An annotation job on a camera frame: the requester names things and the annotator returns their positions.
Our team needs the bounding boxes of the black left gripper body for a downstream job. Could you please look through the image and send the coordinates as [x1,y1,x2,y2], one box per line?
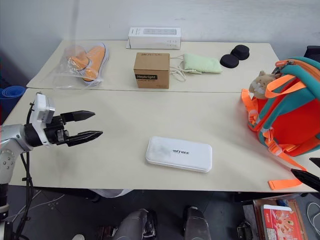
[43,113,74,147]

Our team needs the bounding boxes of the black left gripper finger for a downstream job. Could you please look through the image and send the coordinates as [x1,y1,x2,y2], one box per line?
[67,130,104,148]
[60,109,97,124]

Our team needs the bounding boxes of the orange and teal backpack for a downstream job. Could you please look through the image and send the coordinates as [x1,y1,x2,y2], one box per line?
[241,56,320,192]

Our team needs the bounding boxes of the white case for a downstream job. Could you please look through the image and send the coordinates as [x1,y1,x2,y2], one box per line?
[144,135,213,173]

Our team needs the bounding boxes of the orange shoes in plastic bag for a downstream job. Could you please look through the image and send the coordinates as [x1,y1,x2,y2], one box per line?
[51,41,111,90]

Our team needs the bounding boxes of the orange slipper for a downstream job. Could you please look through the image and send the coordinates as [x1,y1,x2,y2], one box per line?
[67,44,107,76]
[81,47,110,83]

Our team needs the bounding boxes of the red printed box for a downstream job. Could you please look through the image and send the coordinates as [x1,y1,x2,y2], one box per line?
[260,204,305,240]

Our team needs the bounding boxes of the blue rolled mat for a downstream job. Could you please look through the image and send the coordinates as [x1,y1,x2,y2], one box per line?
[0,85,26,126]

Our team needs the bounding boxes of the red box on floor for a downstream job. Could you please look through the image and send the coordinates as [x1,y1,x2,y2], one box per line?
[251,196,310,240]

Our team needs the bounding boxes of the brown cardboard box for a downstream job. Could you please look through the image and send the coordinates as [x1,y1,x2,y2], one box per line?
[132,52,172,90]

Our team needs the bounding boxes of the beige plush toy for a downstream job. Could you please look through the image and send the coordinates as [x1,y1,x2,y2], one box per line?
[248,70,283,100]

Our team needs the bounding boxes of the dark grey rounded shape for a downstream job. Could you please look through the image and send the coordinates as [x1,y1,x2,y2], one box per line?
[183,205,210,240]
[116,208,158,240]

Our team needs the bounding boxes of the long white cardboard box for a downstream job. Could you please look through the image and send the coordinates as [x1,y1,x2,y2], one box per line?
[125,26,182,50]

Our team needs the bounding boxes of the black round foam pad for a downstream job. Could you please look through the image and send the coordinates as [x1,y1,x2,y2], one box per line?
[220,53,240,69]
[230,44,251,61]

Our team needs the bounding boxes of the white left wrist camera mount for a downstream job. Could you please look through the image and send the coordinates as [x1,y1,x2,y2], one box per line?
[28,92,56,148]

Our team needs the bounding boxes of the white floor cable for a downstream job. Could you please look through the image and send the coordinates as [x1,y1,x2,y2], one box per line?
[305,201,320,224]

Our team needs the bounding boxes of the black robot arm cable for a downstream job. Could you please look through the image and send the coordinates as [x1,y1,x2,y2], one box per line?
[3,101,36,240]

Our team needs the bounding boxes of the green drawstring pouch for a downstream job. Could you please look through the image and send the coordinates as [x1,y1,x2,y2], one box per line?
[170,52,224,82]

